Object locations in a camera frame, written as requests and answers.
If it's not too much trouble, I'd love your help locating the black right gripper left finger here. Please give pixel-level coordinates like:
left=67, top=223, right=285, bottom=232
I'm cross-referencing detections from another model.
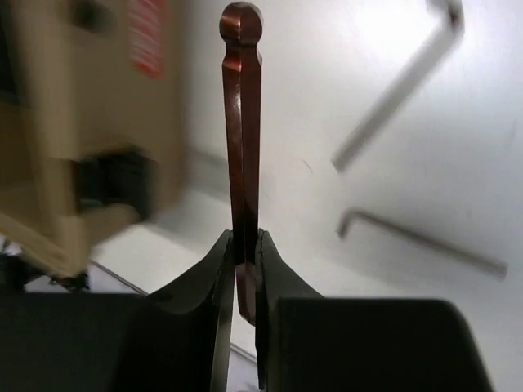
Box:
left=1, top=231, right=235, bottom=391

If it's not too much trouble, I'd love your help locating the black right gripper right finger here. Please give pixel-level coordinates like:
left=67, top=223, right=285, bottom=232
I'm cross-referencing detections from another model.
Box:
left=255, top=230, right=494, bottom=391

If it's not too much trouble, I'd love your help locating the tan plastic toolbox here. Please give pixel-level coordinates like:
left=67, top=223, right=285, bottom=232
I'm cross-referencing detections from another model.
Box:
left=1, top=1, right=186, bottom=278

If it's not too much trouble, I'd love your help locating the brown hex key long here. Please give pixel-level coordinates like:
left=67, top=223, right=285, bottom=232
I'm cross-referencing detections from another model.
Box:
left=219, top=2, right=262, bottom=325

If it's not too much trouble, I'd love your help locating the black toolbox latch front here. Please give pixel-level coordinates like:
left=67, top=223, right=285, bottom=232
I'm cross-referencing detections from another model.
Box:
left=72, top=147, right=154, bottom=221

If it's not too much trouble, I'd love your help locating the brown hex key horizontal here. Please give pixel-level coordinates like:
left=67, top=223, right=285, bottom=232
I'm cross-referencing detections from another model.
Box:
left=337, top=208, right=508, bottom=279

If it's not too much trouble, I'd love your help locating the brown hex key upper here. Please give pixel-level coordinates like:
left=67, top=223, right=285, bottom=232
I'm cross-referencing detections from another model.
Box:
left=331, top=1, right=465, bottom=173

